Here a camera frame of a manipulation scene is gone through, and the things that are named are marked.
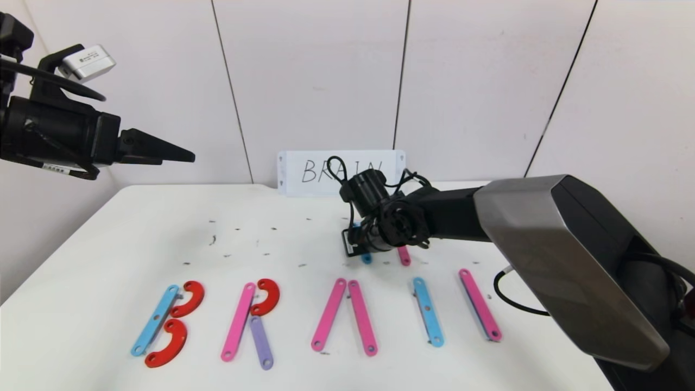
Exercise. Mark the long pink bar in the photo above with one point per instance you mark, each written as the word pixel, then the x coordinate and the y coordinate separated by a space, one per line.
pixel 328 315
pixel 480 305
pixel 362 318
pixel 238 322

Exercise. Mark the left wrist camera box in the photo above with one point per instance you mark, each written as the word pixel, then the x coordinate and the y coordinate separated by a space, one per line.
pixel 87 62

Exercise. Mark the short purple bar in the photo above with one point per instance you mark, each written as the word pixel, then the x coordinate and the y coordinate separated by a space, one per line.
pixel 261 343

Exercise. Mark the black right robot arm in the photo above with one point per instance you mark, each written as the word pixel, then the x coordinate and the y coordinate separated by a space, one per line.
pixel 570 255

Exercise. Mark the short pink bar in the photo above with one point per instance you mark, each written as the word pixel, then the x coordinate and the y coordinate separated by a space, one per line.
pixel 404 256

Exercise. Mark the small red curved piece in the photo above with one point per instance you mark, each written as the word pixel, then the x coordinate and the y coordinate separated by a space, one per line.
pixel 273 296

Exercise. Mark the large red curved piece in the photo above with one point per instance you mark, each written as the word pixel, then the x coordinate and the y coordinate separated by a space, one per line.
pixel 176 344
pixel 194 300

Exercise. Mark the long light blue bar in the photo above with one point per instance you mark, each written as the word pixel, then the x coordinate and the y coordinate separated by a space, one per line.
pixel 427 312
pixel 156 320

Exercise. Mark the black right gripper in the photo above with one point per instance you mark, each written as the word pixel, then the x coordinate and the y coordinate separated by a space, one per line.
pixel 352 243

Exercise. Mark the black left camera bracket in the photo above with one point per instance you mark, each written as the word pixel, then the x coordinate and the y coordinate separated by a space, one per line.
pixel 46 76

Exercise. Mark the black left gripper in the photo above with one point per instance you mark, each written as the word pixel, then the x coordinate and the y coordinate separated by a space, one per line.
pixel 54 136

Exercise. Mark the white BRAIN sign card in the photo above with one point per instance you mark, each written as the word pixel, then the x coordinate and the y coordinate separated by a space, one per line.
pixel 304 174

